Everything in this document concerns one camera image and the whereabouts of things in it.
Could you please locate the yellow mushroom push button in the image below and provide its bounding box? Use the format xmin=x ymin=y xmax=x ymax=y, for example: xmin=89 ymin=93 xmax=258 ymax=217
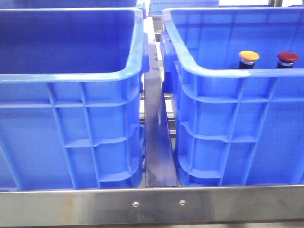
xmin=238 ymin=50 xmax=260 ymax=69

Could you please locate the red mushroom push button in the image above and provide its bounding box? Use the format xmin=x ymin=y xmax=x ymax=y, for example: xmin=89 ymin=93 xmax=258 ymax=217
xmin=276 ymin=51 xmax=299 ymax=68

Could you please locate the dark metal divider bar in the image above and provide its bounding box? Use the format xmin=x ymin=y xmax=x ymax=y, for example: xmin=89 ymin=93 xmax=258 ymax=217
xmin=144 ymin=17 xmax=178 ymax=188

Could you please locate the right blue plastic bin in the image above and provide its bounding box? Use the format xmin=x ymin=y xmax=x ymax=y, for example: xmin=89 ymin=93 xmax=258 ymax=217
xmin=163 ymin=7 xmax=304 ymax=186

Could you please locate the blue plastic bin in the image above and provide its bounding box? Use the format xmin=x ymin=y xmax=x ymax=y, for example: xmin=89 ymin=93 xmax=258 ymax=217
xmin=0 ymin=8 xmax=149 ymax=192
xmin=163 ymin=7 xmax=304 ymax=186

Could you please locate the left blue plastic bin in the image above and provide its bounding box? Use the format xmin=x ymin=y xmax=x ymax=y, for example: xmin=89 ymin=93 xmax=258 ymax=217
xmin=0 ymin=8 xmax=149 ymax=192

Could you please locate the rear right blue bin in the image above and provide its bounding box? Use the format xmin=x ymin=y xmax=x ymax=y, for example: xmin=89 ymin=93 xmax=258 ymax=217
xmin=149 ymin=0 xmax=219 ymax=16

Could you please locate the rear left blue bin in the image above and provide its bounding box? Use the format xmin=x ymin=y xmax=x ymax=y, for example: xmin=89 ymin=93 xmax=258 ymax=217
xmin=0 ymin=0 xmax=146 ymax=19

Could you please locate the left rail screw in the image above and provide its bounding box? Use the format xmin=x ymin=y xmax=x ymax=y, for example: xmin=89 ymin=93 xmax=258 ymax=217
xmin=132 ymin=201 xmax=139 ymax=208

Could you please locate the rail screw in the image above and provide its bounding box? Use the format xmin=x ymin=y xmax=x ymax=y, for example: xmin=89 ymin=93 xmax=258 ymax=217
xmin=179 ymin=199 xmax=186 ymax=206
xmin=132 ymin=201 xmax=139 ymax=208

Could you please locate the right rail screw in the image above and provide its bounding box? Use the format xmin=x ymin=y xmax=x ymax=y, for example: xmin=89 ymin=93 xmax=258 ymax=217
xmin=179 ymin=199 xmax=186 ymax=206

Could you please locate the steel front rail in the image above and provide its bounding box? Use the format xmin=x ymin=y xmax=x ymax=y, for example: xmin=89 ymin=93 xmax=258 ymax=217
xmin=0 ymin=185 xmax=304 ymax=227

